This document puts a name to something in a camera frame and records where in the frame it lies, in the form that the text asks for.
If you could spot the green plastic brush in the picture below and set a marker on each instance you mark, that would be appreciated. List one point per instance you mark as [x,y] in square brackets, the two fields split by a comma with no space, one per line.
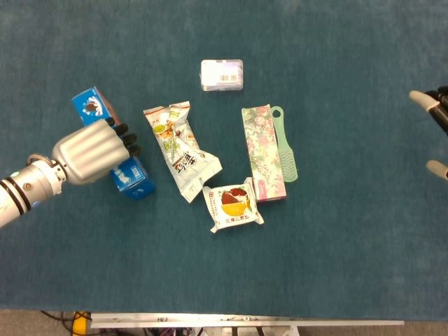
[288,164]

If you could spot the pink floral long box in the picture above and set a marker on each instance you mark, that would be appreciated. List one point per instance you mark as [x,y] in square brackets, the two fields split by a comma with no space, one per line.
[262,154]

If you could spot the blue cookie box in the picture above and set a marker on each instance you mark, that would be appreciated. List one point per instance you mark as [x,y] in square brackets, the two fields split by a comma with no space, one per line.
[92,105]

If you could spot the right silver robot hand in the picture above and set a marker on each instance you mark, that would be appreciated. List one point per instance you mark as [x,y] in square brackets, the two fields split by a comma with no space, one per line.
[439,108]

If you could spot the teal felt table cover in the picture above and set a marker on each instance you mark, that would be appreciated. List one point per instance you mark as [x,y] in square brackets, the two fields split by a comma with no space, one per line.
[105,262]

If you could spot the square white pastry packet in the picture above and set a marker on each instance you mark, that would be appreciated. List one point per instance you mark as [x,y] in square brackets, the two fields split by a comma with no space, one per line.
[232,206]

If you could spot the long white snack bag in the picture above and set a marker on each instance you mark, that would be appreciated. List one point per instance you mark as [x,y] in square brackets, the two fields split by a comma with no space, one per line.
[182,157]

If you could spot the aluminium rail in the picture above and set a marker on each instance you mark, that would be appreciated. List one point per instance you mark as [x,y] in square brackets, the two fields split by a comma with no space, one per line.
[245,320]

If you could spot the small white packet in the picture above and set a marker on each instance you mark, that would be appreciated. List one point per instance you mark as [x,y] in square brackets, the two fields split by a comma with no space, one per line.
[220,75]

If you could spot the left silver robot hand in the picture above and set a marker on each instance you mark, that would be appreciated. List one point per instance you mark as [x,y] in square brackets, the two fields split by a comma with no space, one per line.
[87,154]

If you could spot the yellow power strip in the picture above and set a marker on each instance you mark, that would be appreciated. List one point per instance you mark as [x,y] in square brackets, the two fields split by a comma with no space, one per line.
[80,323]

